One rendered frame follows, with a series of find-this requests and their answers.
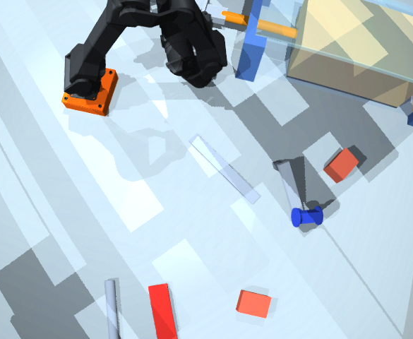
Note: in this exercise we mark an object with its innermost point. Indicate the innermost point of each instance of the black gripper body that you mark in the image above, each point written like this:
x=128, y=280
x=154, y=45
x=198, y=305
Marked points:
x=171, y=32

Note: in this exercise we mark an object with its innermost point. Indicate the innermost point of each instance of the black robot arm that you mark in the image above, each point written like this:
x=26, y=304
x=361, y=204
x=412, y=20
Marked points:
x=85, y=64

